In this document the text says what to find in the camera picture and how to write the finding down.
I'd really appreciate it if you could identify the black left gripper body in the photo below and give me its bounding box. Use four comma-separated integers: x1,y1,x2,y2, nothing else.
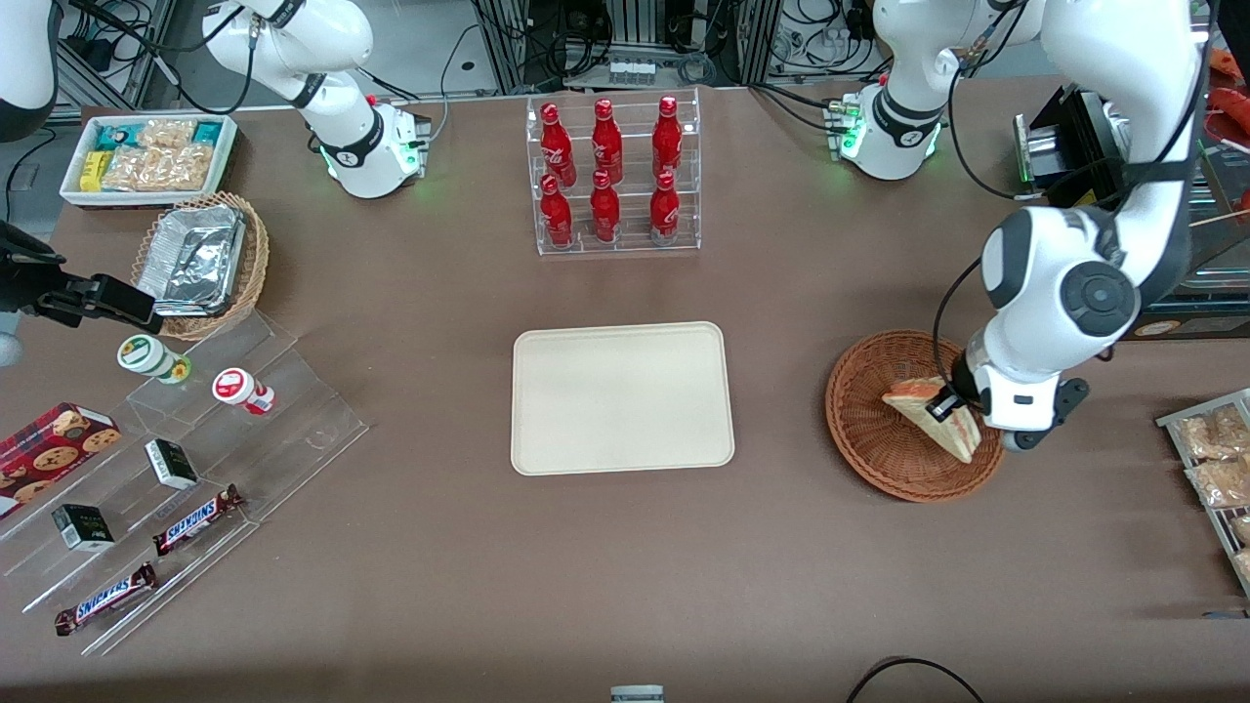
950,353,987,411

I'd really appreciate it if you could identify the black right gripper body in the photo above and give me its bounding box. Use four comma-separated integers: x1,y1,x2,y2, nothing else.
0,223,81,319

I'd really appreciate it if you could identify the triangular sandwich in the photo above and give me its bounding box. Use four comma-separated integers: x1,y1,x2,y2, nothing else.
882,376,982,465

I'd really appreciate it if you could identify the silver foil tray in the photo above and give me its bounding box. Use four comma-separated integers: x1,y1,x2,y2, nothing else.
137,204,247,318

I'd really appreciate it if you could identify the brown round wicker basket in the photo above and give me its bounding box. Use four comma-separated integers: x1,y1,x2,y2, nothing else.
825,330,1009,504

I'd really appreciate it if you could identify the tan wicker basket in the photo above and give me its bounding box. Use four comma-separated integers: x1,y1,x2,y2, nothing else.
131,191,271,342

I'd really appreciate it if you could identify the cream rectangular tray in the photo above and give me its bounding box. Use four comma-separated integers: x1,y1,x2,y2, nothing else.
511,321,735,477

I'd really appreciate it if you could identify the green lid yogurt cup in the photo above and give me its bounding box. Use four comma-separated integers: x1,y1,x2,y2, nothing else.
117,334,192,385

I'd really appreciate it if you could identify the red lid yogurt cup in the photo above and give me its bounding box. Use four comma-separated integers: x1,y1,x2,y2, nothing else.
212,367,276,416

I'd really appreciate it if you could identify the large clear cracker bag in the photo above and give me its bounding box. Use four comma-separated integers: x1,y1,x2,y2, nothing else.
103,145,214,192

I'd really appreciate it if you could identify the red cookie box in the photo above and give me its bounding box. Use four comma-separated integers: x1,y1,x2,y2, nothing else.
0,402,123,520

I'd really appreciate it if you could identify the small black carton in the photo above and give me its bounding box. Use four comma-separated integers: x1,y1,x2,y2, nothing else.
145,438,199,491
52,504,116,553

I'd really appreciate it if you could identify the small clear cracker bag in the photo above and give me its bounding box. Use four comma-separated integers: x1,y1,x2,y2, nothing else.
137,119,196,152

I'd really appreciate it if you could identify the white snack bin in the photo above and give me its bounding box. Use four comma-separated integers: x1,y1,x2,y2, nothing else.
60,114,239,210

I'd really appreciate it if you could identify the clear acrylic stepped display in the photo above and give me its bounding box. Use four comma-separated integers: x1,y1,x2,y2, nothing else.
0,310,370,657

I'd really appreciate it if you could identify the brown snickers bar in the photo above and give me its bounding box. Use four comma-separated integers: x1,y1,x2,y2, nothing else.
152,485,245,558
54,562,159,638

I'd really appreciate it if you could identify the black sealing machine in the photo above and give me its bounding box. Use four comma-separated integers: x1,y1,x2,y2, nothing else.
1014,83,1250,343

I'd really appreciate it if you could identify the red cola bottle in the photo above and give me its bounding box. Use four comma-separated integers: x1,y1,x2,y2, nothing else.
540,174,575,248
652,96,683,179
591,99,624,185
649,171,681,243
590,170,621,243
540,103,577,188

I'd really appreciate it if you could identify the clear acrylic bottle rack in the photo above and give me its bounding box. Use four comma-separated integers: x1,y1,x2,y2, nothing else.
525,88,702,257

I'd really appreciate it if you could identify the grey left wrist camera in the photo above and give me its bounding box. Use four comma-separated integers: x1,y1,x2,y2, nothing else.
1004,379,1090,452

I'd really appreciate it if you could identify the metal wire rack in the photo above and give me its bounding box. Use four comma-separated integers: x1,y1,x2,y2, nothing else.
1155,389,1250,597

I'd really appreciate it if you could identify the black looped cable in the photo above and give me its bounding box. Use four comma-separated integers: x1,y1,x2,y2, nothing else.
845,657,987,703

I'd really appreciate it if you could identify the aluminium equipment frame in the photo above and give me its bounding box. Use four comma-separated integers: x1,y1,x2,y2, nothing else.
469,0,782,94

